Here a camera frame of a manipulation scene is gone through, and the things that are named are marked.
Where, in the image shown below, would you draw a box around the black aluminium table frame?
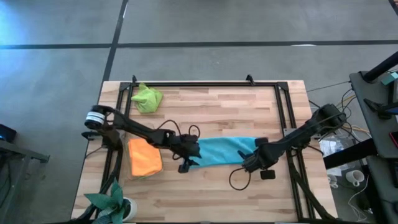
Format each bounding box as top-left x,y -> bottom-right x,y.
70,74 -> 338,224

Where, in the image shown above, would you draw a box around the black floor beam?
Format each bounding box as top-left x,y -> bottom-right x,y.
323,138 -> 377,170

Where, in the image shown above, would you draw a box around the dark grey side desk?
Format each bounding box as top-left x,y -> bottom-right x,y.
348,70 -> 398,159

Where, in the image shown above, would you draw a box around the black table-edge clamp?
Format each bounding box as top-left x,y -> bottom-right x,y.
81,130 -> 103,141

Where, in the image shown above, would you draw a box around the green leafy plant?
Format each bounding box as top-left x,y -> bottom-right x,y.
83,177 -> 131,224

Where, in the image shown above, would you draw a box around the orange microfiber towel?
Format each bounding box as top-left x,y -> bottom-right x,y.
128,138 -> 164,178

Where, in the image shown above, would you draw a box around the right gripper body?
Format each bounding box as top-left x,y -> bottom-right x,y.
241,136 -> 281,181

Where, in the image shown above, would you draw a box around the white mug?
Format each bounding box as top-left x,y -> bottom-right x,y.
345,169 -> 365,187

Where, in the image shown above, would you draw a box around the blue microfiber towel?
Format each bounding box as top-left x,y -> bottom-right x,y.
189,136 -> 269,169

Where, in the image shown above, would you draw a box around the grey metal stand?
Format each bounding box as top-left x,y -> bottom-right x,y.
0,139 -> 50,224

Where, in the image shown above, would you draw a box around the white cup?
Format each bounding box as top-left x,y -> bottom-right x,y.
327,173 -> 340,189

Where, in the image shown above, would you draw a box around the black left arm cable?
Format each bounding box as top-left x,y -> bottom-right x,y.
155,119 -> 201,139

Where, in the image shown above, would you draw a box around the black box with blue light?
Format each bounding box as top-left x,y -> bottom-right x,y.
0,123 -> 18,144

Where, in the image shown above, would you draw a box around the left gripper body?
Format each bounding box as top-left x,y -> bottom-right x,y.
169,133 -> 203,174

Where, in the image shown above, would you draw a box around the white plant pot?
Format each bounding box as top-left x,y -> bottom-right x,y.
123,197 -> 138,222

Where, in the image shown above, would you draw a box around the black desk clamp stand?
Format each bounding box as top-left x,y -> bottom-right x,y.
363,98 -> 398,121

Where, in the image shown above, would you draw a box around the lime green microfiber towel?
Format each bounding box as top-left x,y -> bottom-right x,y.
130,82 -> 164,114

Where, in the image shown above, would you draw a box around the black diagonal pole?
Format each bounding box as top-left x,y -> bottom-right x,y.
363,51 -> 398,83

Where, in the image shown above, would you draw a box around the clear plastic bin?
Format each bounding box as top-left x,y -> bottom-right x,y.
123,135 -> 165,181

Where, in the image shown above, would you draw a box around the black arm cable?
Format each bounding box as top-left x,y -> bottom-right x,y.
155,119 -> 201,139
229,167 -> 252,191

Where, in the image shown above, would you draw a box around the teal box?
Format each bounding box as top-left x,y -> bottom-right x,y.
381,72 -> 398,86

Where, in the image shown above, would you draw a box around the white paper sheets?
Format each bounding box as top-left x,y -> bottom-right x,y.
318,138 -> 346,156

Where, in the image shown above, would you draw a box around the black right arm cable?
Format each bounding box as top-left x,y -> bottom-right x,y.
229,167 -> 252,191

